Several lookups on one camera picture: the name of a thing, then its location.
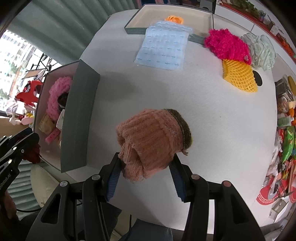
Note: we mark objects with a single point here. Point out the pile of small toys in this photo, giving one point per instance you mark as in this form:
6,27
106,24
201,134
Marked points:
20,114

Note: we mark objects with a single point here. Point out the brown cardboard box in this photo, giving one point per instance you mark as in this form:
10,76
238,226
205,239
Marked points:
10,126

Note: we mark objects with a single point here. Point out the red round tray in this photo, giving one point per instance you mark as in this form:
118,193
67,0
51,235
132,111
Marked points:
275,195

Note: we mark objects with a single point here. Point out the orange fabric flower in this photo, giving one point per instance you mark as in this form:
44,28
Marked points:
175,19

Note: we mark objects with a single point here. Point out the black round disc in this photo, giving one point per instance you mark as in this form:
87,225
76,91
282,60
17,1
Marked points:
257,77

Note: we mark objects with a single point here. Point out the pale green bath pouf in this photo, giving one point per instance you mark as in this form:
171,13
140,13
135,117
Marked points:
261,51

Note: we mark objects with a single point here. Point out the pile of snack packets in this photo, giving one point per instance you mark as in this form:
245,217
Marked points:
285,143

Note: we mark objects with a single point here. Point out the pink sponge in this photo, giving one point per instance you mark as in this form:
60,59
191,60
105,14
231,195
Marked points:
52,136

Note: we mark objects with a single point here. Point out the shallow grey box lid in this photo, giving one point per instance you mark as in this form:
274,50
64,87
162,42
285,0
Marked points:
166,11

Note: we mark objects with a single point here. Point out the beige knit hat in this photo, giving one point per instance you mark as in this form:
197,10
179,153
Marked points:
47,124

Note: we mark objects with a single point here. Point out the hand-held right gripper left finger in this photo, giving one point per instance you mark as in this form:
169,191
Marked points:
113,183

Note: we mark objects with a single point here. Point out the yellow foam mesh sleeve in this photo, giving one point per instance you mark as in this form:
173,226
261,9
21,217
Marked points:
240,74

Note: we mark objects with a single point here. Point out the grey green curtain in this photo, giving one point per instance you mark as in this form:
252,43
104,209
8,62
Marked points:
69,27

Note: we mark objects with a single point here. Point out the magenta fluffy cloth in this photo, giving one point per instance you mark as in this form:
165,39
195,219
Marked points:
227,46

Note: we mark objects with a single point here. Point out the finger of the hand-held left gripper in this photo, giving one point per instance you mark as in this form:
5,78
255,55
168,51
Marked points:
20,134
23,148

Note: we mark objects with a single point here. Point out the peach knit hat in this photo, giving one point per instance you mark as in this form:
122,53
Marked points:
150,143

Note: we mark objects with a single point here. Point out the light blue patterned cloth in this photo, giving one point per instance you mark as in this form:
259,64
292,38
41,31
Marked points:
163,45

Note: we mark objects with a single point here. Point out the deep grey storage box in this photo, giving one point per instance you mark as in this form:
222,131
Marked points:
81,111

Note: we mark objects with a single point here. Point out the light pink fluffy cloth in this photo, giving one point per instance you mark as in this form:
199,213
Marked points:
55,92

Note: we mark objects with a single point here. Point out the clear jar yellow lid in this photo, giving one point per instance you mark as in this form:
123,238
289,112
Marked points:
284,91

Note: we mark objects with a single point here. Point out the black folding chair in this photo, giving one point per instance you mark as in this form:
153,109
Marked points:
39,66

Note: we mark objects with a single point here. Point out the red fabric rose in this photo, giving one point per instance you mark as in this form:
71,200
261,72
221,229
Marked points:
34,153

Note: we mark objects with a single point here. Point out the red shelf of goods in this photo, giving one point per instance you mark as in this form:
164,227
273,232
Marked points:
261,16

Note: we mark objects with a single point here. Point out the red plastic toy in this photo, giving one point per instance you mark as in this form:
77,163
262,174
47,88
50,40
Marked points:
29,91

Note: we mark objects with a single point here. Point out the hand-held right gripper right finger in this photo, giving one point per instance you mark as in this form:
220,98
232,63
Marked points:
177,183

